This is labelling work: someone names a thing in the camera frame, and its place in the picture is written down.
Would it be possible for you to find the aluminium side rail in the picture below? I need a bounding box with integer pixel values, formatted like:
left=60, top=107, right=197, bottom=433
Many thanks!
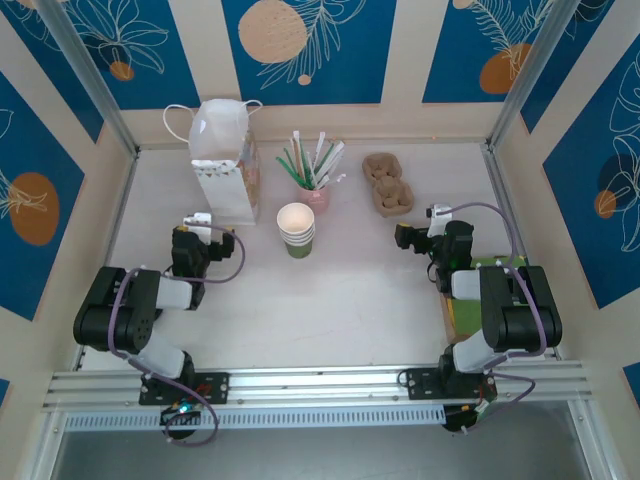
left=480, top=143, right=561, bottom=361
left=73, top=149, right=140, bottom=372

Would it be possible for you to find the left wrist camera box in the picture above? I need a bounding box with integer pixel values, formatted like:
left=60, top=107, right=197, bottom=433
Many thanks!
left=183, top=212, right=214, bottom=236

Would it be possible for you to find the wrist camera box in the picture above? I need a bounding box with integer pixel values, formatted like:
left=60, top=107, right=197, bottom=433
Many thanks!
left=183, top=212, right=214, bottom=236
left=426, top=203, right=454, bottom=239

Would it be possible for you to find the tan tipped wrapped straw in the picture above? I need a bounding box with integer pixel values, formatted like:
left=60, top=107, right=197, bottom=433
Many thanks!
left=292, top=129, right=308, bottom=187

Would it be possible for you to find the white slotted cable duct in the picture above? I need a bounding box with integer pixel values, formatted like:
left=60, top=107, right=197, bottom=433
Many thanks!
left=63, top=405, right=447, bottom=432

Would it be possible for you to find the green paper cup black lid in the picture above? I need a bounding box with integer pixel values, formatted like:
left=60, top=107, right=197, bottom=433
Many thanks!
left=276, top=202, right=317, bottom=236

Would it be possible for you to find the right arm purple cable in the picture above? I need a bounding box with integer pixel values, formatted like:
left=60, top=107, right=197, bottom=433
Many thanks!
left=439, top=201, right=549, bottom=436

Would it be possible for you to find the small circuit board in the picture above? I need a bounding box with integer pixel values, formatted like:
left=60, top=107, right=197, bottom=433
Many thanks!
left=158, top=402, right=202, bottom=427
left=443, top=399, right=496, bottom=434

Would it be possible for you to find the pink metal straw bucket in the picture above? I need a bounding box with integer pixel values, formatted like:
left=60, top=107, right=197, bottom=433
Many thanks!
left=298, top=182, right=332, bottom=215

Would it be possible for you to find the aluminium frame post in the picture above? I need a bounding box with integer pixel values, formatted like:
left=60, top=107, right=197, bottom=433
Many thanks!
left=485, top=0, right=574, bottom=151
left=37, top=0, right=141, bottom=157

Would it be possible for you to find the animal print paper gift bag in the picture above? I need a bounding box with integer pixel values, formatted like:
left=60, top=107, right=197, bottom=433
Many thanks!
left=163, top=98, right=264, bottom=229

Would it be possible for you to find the long aluminium base rail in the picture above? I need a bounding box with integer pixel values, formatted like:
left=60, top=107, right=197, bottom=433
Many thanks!
left=42, top=360, right=592, bottom=417

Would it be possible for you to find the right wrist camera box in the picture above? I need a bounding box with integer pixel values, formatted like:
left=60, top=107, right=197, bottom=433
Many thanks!
left=426, top=203, right=454, bottom=239

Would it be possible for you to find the brown pulp cup carrier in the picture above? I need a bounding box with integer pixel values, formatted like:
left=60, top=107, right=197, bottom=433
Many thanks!
left=362, top=152, right=416, bottom=220

